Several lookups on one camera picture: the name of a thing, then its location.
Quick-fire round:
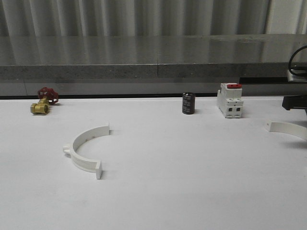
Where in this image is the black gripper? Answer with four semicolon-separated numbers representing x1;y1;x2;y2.
282;95;307;112

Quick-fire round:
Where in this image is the white half pipe clamp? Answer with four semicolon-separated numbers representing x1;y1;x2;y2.
265;121;307;140
62;123;109;180

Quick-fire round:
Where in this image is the grey stone countertop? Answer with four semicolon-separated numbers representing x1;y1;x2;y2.
0;34;307;82

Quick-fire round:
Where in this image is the black cylindrical capacitor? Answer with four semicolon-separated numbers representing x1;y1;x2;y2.
182;92;195;115

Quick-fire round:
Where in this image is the brass valve red handwheel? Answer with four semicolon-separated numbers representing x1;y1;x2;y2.
30;87;59;115

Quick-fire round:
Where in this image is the black cable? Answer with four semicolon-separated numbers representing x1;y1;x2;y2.
287;45;307;78

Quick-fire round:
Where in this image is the white circuit breaker red switch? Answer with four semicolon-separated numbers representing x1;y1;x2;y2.
217;83;244;118

